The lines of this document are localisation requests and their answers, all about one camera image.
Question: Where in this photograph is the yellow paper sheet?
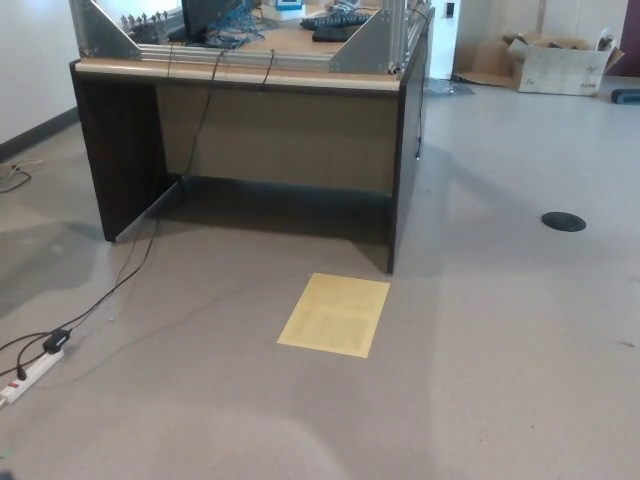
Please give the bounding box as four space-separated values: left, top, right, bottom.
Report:
276 272 392 359

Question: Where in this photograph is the dark wooden desk beige top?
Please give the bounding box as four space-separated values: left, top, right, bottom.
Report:
68 9 435 275

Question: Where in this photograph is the flat black device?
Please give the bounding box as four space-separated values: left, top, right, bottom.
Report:
311 25 359 44

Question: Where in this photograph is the black computer keyboard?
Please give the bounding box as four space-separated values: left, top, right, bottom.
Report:
299 12 369 33

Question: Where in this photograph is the white box with fiducial marker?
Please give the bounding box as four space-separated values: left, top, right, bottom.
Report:
274 0 306 22

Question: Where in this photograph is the flat brown cardboard piece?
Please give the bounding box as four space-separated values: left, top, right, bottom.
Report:
452 39 524 89

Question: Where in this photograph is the black round floor cover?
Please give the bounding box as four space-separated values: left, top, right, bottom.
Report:
541 211 588 233

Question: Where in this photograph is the black computer monitor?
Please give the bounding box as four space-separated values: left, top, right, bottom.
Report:
180 0 244 44

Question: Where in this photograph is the row of metal bolts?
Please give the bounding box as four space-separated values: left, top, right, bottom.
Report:
121 10 169 33

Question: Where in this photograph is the black power adapter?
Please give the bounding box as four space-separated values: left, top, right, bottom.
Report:
42 329 73 353

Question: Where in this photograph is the open white cardboard box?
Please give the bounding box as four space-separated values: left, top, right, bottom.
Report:
504 32 626 96

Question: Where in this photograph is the white power strip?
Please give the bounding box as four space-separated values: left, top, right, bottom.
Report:
0 348 66 408

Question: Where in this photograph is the thin black hanging cable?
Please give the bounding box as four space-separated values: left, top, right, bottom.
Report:
403 7 435 162

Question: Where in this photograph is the long black power cable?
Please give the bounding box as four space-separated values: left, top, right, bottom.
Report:
67 49 230 336

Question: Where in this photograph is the short black cable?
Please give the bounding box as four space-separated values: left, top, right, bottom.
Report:
259 49 276 93

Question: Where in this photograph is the blue cable bundle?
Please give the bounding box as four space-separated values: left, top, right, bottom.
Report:
201 0 267 51

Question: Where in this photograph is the aluminium extrusion frame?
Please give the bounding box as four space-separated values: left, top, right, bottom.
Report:
69 0 431 77

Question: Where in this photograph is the beige cable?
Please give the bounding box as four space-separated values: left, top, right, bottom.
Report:
0 159 44 194

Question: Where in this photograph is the black plug with cable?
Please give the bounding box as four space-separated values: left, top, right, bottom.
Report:
0 332 52 383

